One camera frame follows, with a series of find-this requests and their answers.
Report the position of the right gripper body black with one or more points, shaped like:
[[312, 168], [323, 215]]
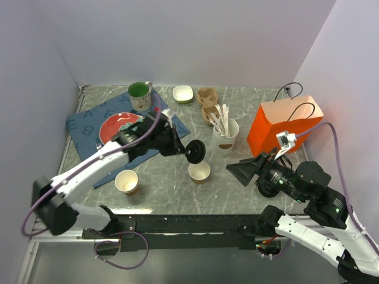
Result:
[[269, 169]]

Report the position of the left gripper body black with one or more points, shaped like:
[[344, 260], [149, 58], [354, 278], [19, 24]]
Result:
[[166, 142]]

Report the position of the black coffee cup lid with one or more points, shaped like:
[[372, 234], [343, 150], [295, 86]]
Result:
[[195, 151]]

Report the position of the orange paper bag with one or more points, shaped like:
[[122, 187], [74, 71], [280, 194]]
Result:
[[295, 115]]

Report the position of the brown paper cup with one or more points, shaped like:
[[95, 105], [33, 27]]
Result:
[[127, 182], [199, 173]]

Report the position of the cardboard cup carrier tray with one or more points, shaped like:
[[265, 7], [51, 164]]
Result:
[[208, 98]]

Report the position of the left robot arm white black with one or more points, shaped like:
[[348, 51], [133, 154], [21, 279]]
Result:
[[57, 207]]

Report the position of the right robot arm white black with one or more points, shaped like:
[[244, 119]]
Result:
[[350, 251]]

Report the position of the small white green bowl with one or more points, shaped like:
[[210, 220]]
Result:
[[183, 94]]

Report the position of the green inside ceramic mug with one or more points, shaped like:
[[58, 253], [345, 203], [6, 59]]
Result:
[[140, 95]]

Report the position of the red blue floral plate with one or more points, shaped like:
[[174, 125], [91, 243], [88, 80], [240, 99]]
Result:
[[115, 123]]

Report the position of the white cup holding stirrers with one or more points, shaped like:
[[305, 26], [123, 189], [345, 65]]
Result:
[[223, 145]]

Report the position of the wrapped white stirrers bundle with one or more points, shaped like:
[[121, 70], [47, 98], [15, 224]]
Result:
[[221, 122]]

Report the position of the metal fork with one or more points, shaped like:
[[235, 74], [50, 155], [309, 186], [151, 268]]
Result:
[[98, 146]]

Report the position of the blue letter placemat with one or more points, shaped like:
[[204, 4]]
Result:
[[84, 131]]

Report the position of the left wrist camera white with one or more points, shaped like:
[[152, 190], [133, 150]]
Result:
[[168, 113]]

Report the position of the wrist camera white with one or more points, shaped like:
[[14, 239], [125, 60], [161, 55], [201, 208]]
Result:
[[286, 142], [168, 113]]

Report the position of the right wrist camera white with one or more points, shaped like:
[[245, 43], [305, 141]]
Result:
[[286, 142]]

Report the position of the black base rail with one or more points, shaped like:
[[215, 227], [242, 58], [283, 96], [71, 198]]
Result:
[[136, 232]]

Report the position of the aluminium frame rail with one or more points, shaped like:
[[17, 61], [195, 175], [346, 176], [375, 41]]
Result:
[[71, 236]]

